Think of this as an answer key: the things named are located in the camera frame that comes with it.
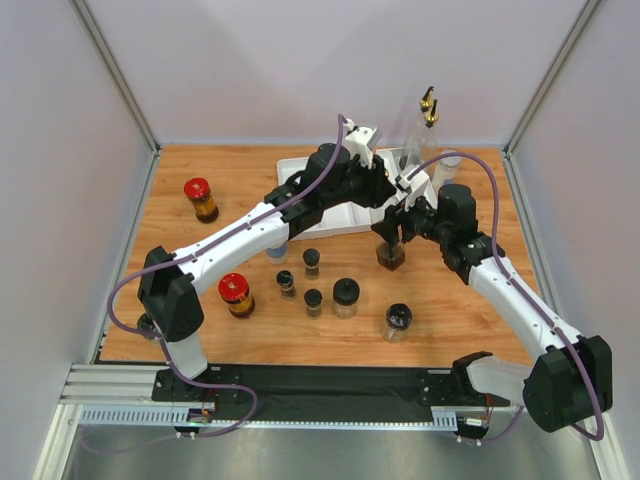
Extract red-lid sauce jar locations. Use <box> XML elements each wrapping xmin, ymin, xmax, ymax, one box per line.
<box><xmin>183</xmin><ymin>177</ymin><xmax>219</xmax><ymax>223</ymax></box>
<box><xmin>218</xmin><ymin>272</ymin><xmax>255</xmax><ymax>318</ymax></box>

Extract tall bottle dark contents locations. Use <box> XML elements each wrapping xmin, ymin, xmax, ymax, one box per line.
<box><xmin>398</xmin><ymin>86</ymin><xmax>436</xmax><ymax>171</ymax></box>

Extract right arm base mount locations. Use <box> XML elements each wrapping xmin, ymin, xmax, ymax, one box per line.
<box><xmin>418</xmin><ymin>368</ymin><xmax>511</xmax><ymax>407</ymax></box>

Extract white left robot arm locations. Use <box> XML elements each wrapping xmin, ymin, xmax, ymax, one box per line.
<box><xmin>137</xmin><ymin>143</ymin><xmax>396</xmax><ymax>401</ymax></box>

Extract black-lid glass jar right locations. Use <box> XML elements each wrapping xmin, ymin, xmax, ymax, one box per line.
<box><xmin>380</xmin><ymin>303</ymin><xmax>413</xmax><ymax>343</ymax></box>

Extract small spice bottle upper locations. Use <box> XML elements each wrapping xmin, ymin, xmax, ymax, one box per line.
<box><xmin>302</xmin><ymin>248</ymin><xmax>320</xmax><ymax>279</ymax></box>

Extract tall jar white beads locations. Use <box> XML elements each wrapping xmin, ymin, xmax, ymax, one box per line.
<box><xmin>265</xmin><ymin>243</ymin><xmax>288</xmax><ymax>265</ymax></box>

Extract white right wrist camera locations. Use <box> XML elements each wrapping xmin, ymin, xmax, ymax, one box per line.
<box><xmin>395</xmin><ymin>165</ymin><xmax>437</xmax><ymax>211</ymax></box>

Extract red-lid sauce jar far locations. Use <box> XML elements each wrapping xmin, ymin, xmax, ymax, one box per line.
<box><xmin>183</xmin><ymin>177</ymin><xmax>219</xmax><ymax>223</ymax></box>

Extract small spice bottle lower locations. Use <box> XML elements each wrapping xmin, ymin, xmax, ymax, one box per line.
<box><xmin>304</xmin><ymin>288</ymin><xmax>323</xmax><ymax>318</ymax></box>

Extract oil bottle with dark sauce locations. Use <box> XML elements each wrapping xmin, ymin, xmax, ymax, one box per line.
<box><xmin>376</xmin><ymin>236</ymin><xmax>405</xmax><ymax>271</ymax></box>

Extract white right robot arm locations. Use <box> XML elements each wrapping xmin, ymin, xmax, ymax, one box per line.
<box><xmin>372</xmin><ymin>180</ymin><xmax>613</xmax><ymax>441</ymax></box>

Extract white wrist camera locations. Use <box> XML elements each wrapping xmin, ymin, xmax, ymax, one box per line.
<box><xmin>342</xmin><ymin>119</ymin><xmax>381</xmax><ymax>169</ymax></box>
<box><xmin>395</xmin><ymin>165</ymin><xmax>437</xmax><ymax>211</ymax></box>

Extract white-contents jar by tray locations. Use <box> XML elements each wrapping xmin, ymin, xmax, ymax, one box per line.
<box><xmin>432</xmin><ymin>155</ymin><xmax>462</xmax><ymax>193</ymax></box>

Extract clear oil bottle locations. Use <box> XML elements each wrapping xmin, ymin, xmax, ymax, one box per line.
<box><xmin>402</xmin><ymin>98</ymin><xmax>441</xmax><ymax>174</ymax></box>

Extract red-lid sauce jar near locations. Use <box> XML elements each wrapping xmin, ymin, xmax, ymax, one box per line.
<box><xmin>218</xmin><ymin>272</ymin><xmax>255</xmax><ymax>318</ymax></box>

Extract black-knob lid glass jar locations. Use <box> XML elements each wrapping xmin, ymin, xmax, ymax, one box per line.
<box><xmin>332</xmin><ymin>277</ymin><xmax>360</xmax><ymax>319</ymax></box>

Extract white divided tray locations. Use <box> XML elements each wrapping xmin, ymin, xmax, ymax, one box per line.
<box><xmin>276</xmin><ymin>147</ymin><xmax>411</xmax><ymax>242</ymax></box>

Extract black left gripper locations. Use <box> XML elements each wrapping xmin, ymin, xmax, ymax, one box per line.
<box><xmin>322</xmin><ymin>151</ymin><xmax>399</xmax><ymax>212</ymax></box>

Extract small black-cap spice bottle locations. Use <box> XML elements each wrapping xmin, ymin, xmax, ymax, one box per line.
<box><xmin>276</xmin><ymin>270</ymin><xmax>296</xmax><ymax>300</ymax></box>

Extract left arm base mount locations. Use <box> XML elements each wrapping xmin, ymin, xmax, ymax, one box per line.
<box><xmin>151</xmin><ymin>368</ymin><xmax>256</xmax><ymax>433</ymax></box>

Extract aluminium frame rail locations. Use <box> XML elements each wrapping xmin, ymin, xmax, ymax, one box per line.
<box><xmin>62</xmin><ymin>365</ymin><xmax>529</xmax><ymax>431</ymax></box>

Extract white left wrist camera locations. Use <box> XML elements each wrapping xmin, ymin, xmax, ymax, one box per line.
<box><xmin>342</xmin><ymin>119</ymin><xmax>381</xmax><ymax>169</ymax></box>

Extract black base cloth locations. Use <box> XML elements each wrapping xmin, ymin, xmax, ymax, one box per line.
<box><xmin>198</xmin><ymin>365</ymin><xmax>433</xmax><ymax>423</ymax></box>

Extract black-lid jar near left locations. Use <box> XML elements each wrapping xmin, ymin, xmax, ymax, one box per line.
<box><xmin>137</xmin><ymin>313</ymin><xmax>161</xmax><ymax>341</ymax></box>

